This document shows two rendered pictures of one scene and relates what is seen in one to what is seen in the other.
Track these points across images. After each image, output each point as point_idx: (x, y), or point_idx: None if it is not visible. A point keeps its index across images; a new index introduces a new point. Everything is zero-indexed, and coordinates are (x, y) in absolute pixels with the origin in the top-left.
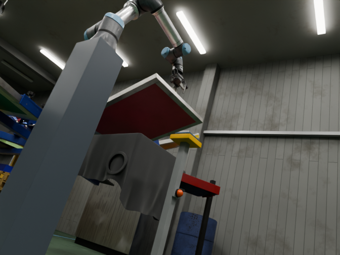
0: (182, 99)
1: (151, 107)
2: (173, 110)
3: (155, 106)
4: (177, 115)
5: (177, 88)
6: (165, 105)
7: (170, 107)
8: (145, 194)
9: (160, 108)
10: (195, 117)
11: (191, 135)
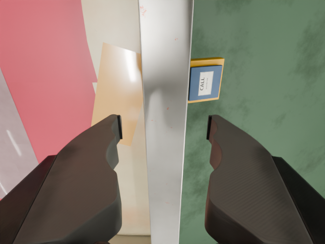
0: (188, 83)
1: (14, 145)
2: (81, 45)
3: (32, 138)
4: None
5: (119, 201)
6: (77, 111)
7: (91, 87)
8: None
9: (39, 112)
10: None
11: (218, 94)
